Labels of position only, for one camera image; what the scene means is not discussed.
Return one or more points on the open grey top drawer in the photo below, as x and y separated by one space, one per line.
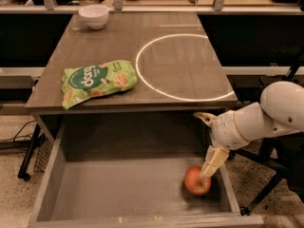
126 170

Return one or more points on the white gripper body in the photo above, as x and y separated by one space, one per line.
225 130

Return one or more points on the black office chair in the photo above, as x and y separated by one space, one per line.
284 154

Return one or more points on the green snack bag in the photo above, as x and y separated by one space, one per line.
86 82

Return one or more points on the red apple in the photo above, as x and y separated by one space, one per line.
194 183

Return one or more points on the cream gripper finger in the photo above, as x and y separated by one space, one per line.
214 159
207 118

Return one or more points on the white bowl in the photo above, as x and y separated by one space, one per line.
94 16

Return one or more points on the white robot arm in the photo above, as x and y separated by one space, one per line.
279 112

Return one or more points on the black table leg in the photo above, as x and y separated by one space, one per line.
36 140

